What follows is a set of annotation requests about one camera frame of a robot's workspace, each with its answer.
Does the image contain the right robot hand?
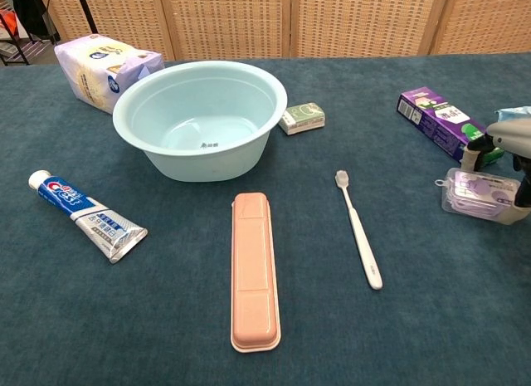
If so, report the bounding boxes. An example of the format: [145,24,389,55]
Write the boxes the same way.
[462,119,531,226]

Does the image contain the small purple soap pack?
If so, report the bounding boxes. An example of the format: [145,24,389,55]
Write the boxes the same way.
[434,166,524,222]

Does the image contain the purple toothpaste box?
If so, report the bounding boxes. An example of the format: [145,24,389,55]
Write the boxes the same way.
[397,86,505,164]

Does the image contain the blue Crest toothpaste tube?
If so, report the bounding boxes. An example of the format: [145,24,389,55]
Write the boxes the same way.
[27,169,149,265]

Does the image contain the green soap box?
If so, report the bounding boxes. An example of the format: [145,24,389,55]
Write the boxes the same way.
[278,101,327,135]

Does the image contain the light blue plastic basin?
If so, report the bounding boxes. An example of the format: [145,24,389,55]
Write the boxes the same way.
[112,60,289,183]

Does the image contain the light blue wet wipes pack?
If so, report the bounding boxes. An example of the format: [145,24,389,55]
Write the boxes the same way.
[495,106,531,124]

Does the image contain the white toothbrush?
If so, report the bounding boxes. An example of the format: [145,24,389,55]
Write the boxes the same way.
[334,169,384,291]

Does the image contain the teal table mat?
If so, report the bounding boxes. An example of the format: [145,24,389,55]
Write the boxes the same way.
[0,52,531,386]

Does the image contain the pink toothbrush case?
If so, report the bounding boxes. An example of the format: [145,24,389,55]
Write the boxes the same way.
[230,190,283,354]

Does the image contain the wicker folding screen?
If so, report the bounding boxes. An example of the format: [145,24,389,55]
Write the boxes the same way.
[37,0,531,62]

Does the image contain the purple facial tissue pack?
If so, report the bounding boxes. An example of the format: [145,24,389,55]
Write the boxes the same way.
[53,33,166,115]

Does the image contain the black tripod stand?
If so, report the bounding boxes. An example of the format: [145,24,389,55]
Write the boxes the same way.
[74,0,99,34]

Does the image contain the black hanging jacket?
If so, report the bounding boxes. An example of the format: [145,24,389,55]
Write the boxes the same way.
[11,0,54,41]

